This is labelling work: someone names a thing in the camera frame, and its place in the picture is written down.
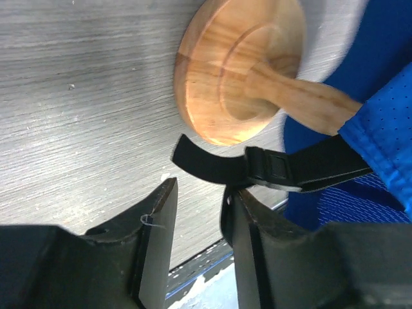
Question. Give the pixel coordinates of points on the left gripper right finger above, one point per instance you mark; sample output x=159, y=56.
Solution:
x=342, y=265

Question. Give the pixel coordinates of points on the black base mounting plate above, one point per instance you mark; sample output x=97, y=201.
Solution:
x=199, y=262

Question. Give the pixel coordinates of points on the slotted cable duct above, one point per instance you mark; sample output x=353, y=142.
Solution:
x=217, y=292

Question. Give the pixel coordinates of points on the blue cap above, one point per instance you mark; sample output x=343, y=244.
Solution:
x=363, y=174

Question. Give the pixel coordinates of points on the wooden hat stand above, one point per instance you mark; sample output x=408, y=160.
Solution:
x=237, y=66

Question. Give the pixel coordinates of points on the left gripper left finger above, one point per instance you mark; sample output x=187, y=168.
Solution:
x=121, y=263

